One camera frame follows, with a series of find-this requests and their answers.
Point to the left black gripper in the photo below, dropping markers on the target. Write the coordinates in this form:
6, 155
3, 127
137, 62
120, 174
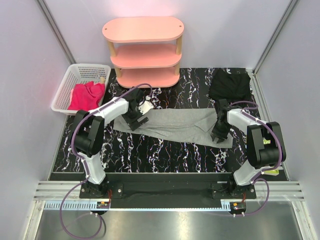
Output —
133, 123

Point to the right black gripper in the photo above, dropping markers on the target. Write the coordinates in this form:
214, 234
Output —
222, 136

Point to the grey t-shirt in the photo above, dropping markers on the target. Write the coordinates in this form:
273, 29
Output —
192, 125

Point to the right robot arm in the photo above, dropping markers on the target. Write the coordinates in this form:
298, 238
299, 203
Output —
265, 148

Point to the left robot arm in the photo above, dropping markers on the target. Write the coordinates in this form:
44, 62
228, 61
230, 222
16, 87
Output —
87, 135

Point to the green treehouse book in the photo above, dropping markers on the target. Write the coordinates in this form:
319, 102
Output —
274, 172

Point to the black t-shirt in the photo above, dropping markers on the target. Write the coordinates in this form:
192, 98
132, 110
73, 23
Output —
233, 87

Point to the red t-shirt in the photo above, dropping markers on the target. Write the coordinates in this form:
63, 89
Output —
87, 96

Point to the pink three-tier shelf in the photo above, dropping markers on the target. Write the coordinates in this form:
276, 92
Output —
145, 50

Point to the pink t-shirt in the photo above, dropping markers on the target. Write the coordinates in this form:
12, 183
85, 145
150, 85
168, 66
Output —
71, 96

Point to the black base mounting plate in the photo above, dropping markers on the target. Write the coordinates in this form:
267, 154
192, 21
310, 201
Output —
167, 190

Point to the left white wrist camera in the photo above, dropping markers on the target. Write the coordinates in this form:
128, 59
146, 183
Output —
146, 105

